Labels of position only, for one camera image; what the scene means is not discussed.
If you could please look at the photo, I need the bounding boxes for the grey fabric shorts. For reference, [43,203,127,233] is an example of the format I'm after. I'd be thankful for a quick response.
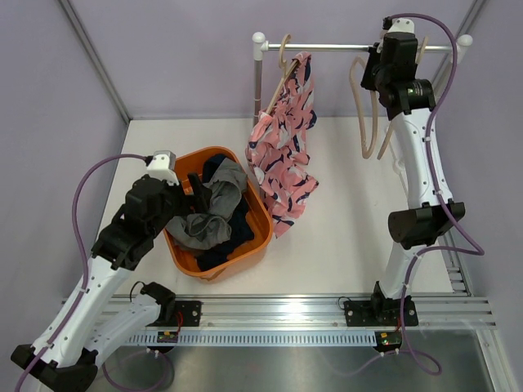
[166,154,248,251]

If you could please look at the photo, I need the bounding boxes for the navy blue mesh shorts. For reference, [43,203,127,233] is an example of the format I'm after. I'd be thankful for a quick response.
[196,154,254,271]

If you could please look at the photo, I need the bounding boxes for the beige hanger of navy shorts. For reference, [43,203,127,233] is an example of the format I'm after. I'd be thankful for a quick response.
[375,35,432,161]

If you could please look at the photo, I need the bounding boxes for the beige hanger of grey shorts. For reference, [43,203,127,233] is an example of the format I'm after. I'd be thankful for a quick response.
[349,56,378,159]

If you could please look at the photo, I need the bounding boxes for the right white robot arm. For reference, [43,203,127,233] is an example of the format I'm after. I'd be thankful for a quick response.
[361,32,465,326]

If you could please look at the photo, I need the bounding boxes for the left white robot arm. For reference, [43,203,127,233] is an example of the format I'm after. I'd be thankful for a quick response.
[11,173,191,391]

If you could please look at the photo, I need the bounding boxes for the pink shark print shorts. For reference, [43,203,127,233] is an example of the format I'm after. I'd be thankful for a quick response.
[245,51,319,238]

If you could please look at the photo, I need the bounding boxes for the beige hanger under pink shorts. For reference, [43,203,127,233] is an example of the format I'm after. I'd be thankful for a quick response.
[266,33,299,115]

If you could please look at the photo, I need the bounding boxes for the orange plastic laundry basket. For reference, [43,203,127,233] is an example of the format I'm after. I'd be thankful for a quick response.
[163,146,273,283]

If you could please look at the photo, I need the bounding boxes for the metal clothes rack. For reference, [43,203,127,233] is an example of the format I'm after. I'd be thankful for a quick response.
[252,32,473,125]

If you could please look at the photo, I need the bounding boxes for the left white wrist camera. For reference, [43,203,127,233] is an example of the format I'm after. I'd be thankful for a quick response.
[146,150,179,185]

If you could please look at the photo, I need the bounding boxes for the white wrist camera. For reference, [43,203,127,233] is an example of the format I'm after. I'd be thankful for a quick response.
[381,18,415,38]
[146,150,179,185]

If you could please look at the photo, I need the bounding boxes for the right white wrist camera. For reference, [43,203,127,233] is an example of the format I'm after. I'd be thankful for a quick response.
[381,18,415,38]

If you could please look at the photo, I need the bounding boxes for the white slotted cable duct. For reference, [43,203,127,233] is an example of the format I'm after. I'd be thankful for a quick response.
[123,330,377,347]

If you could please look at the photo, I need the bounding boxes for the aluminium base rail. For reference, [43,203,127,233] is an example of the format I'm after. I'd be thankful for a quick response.
[177,295,496,329]

